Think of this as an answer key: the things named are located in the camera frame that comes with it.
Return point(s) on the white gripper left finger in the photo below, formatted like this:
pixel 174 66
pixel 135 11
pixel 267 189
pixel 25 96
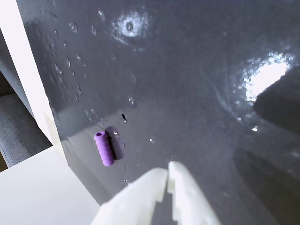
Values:
pixel 131 201

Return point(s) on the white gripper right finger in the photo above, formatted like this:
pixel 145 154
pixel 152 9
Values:
pixel 189 201

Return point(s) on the purple ribbed pen grip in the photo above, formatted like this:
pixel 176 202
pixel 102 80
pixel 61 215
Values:
pixel 104 150

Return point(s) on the glossy black mat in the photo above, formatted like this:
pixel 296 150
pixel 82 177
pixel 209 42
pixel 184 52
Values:
pixel 178 82

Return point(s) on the grey fabric chair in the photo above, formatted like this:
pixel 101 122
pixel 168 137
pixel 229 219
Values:
pixel 16 117

